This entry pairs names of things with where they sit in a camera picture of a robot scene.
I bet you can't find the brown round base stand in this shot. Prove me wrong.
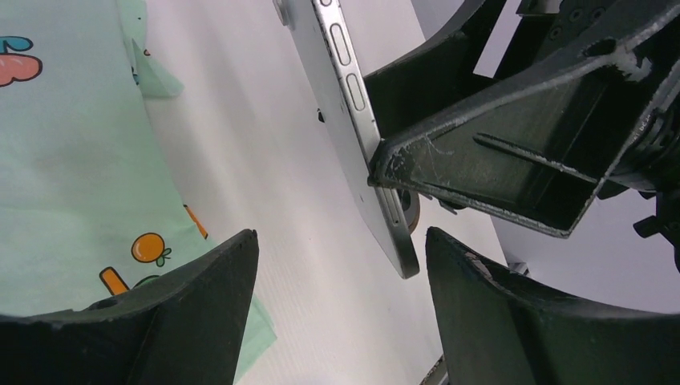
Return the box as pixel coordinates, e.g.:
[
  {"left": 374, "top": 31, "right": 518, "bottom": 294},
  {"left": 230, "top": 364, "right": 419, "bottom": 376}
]
[{"left": 398, "top": 190, "right": 421, "bottom": 233}]

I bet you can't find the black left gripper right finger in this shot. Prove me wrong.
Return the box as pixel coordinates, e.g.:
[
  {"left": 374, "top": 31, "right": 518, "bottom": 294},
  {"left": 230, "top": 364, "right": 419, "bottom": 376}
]
[{"left": 426, "top": 227, "right": 679, "bottom": 384}]

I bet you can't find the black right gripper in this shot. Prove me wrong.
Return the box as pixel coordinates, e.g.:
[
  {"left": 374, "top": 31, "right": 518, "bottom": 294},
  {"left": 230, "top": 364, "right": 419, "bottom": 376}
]
[{"left": 369, "top": 1, "right": 679, "bottom": 249}]

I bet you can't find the green cartoon towel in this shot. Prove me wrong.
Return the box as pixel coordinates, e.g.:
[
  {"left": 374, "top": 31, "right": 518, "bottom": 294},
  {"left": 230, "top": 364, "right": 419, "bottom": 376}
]
[{"left": 1, "top": 1, "right": 274, "bottom": 384}]

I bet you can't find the black smartphone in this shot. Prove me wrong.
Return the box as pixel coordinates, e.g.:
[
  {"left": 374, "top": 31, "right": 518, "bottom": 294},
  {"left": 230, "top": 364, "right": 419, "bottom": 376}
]
[{"left": 273, "top": 0, "right": 420, "bottom": 279}]

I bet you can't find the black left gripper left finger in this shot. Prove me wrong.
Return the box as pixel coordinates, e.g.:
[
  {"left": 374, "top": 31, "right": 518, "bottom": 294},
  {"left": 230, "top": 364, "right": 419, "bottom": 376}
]
[{"left": 1, "top": 229, "right": 259, "bottom": 384}]

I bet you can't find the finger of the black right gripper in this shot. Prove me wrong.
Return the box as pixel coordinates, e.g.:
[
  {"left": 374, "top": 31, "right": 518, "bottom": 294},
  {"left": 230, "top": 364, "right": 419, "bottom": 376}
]
[{"left": 364, "top": 0, "right": 505, "bottom": 139}]

